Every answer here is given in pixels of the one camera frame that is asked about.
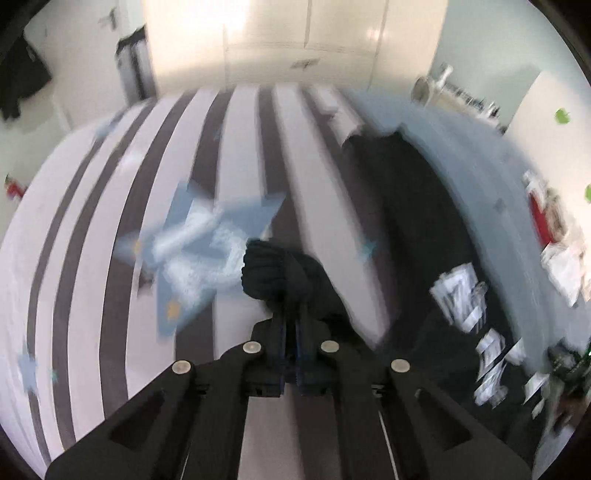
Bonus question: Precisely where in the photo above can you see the black pants white stripe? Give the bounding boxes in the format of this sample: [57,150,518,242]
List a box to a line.
[240,131,555,462]

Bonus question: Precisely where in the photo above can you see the white red garment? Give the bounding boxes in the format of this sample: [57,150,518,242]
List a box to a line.
[522,170,590,307]

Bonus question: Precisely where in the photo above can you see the striped star bed sheet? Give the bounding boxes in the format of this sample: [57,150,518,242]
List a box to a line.
[1,84,590,479]

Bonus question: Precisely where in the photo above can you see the white headboard apple stickers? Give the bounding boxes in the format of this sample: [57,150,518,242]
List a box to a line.
[506,71,590,228]

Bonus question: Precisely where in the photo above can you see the red fire extinguisher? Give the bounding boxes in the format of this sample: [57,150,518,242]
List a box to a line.
[4,175,27,201]

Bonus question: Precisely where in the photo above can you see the white bedside table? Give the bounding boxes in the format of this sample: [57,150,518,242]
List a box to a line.
[411,63,507,134]

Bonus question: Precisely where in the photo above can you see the cream four-door wardrobe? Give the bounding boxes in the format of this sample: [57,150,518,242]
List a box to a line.
[142,1,448,95]

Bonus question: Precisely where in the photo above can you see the white room door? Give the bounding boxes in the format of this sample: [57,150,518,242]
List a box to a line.
[45,0,145,127]

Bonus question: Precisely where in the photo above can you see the black jacket hanging on wall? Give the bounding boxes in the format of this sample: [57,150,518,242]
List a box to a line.
[0,35,52,121]

